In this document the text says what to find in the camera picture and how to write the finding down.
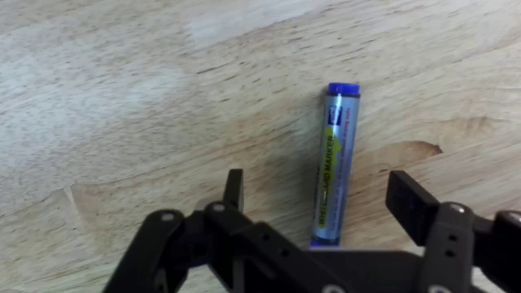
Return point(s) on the blue silver marker pen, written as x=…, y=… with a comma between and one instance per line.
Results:
x=336, y=164

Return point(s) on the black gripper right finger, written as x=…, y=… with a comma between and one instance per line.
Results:
x=457, y=245

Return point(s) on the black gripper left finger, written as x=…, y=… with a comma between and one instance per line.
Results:
x=218, y=255

